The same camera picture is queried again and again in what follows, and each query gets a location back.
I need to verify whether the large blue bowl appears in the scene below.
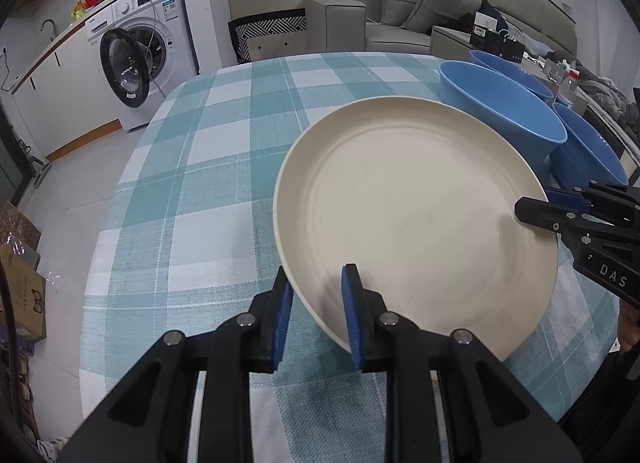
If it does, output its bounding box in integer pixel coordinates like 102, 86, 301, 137
438, 61, 567, 167

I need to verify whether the cream round plate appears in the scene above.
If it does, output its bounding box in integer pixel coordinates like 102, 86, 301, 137
273, 97, 558, 359

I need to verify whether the white kitchen counter cabinet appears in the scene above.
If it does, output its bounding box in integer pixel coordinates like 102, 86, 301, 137
12, 23, 122, 160

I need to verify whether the person's right hand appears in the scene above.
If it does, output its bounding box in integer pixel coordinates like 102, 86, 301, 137
617, 301, 640, 351

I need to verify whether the grey blanket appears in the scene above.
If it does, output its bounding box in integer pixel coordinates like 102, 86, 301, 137
577, 65, 639, 144

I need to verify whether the yellow cardboard box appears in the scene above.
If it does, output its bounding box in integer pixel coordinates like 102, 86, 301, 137
1, 244, 47, 343

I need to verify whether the black cardboard box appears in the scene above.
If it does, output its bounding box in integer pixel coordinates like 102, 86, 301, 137
470, 26, 525, 63

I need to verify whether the teal checked tablecloth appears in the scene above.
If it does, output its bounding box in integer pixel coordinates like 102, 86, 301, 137
78, 51, 622, 463

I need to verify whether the grey side cabinet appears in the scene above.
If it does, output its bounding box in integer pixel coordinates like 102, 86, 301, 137
430, 26, 473, 62

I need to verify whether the grey sofa cushion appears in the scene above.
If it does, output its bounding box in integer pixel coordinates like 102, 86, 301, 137
402, 0, 483, 34

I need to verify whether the grey sofa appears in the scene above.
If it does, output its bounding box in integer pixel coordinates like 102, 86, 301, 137
304, 0, 580, 62

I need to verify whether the black patterned chair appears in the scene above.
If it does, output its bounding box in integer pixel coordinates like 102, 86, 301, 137
228, 8, 307, 64

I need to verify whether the white washing machine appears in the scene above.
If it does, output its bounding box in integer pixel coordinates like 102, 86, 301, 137
86, 0, 198, 131

